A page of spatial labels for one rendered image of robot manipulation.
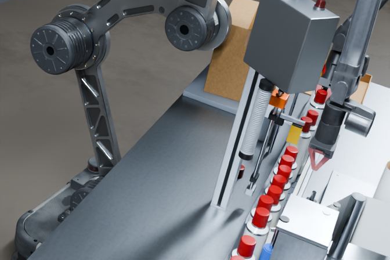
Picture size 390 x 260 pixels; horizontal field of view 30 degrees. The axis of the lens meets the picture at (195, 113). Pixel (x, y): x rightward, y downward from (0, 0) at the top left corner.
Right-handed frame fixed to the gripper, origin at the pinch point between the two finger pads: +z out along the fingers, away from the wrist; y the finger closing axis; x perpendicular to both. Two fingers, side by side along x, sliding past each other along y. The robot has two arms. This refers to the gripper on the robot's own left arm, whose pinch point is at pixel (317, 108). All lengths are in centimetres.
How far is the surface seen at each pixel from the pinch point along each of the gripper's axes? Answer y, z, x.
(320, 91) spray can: -0.3, -2.1, -10.9
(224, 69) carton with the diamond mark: -35.0, -5.4, 12.7
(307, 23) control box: -4, 4, -76
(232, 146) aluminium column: -14.8, 28.1, -37.9
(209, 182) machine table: -20.1, 36.5, -16.9
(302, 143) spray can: 0.9, 17.8, -24.1
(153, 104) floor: -98, -17, 172
